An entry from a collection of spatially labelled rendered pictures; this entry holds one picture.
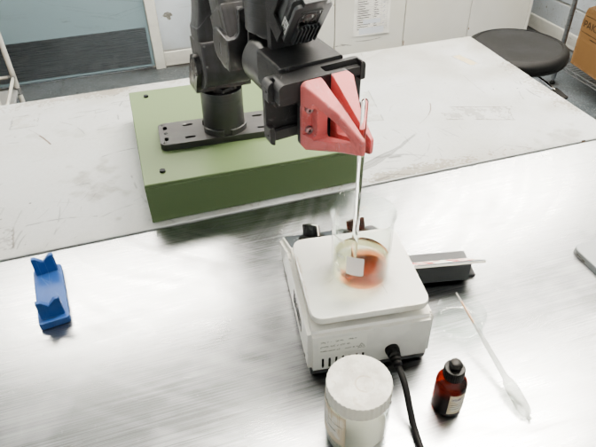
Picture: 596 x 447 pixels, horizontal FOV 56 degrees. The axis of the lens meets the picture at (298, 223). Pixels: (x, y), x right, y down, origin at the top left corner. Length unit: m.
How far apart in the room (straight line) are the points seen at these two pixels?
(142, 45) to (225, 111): 2.76
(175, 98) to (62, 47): 2.60
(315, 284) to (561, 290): 0.32
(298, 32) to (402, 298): 0.27
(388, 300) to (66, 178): 0.58
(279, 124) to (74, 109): 0.69
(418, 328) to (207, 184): 0.37
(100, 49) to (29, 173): 2.62
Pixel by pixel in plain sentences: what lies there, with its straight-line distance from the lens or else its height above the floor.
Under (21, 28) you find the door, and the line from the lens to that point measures 3.57.
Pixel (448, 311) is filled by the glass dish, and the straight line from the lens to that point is 0.68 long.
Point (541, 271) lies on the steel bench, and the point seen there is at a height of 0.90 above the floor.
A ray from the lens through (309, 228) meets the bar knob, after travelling 0.68.
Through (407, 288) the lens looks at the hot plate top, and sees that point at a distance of 0.58.
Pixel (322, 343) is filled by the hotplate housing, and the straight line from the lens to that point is 0.56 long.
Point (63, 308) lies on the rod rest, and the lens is 0.71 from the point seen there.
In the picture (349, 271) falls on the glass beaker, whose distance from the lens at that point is 0.55.
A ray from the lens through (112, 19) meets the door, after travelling 3.53.
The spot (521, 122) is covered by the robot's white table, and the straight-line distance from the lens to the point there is 1.08.
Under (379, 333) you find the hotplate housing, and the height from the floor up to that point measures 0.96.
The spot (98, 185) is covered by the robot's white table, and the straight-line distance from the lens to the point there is 0.92.
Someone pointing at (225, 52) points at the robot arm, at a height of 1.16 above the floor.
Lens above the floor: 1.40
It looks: 39 degrees down
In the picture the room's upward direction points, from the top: 2 degrees counter-clockwise
